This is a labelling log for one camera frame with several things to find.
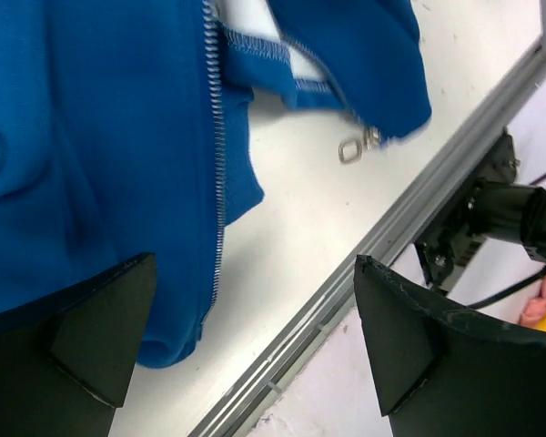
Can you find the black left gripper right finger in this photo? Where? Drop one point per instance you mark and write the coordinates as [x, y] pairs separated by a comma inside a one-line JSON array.
[[442, 369]]

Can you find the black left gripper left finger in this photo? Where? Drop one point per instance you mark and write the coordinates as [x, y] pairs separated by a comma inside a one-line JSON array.
[[67, 359]]

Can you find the blue zip-up jacket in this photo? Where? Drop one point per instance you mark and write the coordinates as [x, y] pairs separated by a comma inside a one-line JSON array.
[[124, 129]]

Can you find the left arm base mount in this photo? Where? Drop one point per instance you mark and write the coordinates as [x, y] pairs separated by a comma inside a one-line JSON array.
[[446, 246]]

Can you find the aluminium table front rail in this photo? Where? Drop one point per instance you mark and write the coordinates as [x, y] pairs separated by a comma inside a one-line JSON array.
[[400, 225]]

